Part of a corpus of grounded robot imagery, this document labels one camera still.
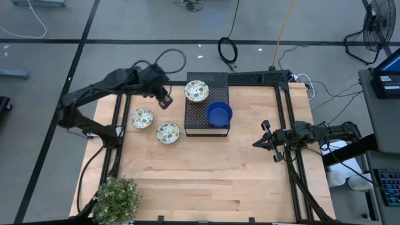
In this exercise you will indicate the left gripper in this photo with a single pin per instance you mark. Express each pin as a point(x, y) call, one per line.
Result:
point(156, 81)

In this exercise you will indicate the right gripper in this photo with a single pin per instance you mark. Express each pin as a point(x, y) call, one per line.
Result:
point(281, 137)

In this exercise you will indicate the patterned mini bowl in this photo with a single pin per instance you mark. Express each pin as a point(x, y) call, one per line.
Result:
point(196, 91)
point(167, 132)
point(142, 118)

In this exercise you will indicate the blue plastic mini bowl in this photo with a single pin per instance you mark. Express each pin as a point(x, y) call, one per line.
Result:
point(219, 115)

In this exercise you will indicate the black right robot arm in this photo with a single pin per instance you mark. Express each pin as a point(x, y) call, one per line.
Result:
point(337, 131)

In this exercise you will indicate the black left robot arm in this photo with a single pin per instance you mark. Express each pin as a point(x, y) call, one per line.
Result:
point(93, 87)

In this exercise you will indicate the black perforated electronics box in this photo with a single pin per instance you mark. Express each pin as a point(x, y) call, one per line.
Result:
point(250, 77)

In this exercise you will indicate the white cup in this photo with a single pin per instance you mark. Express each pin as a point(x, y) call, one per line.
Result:
point(359, 182)
point(336, 178)

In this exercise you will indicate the black beam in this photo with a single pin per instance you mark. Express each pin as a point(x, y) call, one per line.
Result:
point(350, 150)

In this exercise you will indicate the grey desk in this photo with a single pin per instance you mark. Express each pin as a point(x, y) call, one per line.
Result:
point(387, 159)
point(375, 118)

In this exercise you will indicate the small green potted plant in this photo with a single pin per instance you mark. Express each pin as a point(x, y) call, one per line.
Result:
point(117, 200)

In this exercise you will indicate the black device with labels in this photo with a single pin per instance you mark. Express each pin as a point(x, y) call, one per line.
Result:
point(384, 90)

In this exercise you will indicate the backlit computer keyboard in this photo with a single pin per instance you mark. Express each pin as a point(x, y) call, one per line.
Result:
point(389, 187)

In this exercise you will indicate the grey cart base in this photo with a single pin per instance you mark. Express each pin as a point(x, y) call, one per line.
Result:
point(40, 2)

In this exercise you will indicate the grey floor bar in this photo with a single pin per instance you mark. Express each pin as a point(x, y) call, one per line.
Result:
point(14, 74)

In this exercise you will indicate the black computer monitor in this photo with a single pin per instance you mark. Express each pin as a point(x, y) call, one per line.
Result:
point(392, 64)

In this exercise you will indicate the black caster base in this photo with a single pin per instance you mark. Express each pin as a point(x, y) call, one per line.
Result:
point(3, 104)

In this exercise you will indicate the black floor fan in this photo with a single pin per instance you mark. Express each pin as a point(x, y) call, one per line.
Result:
point(379, 25)

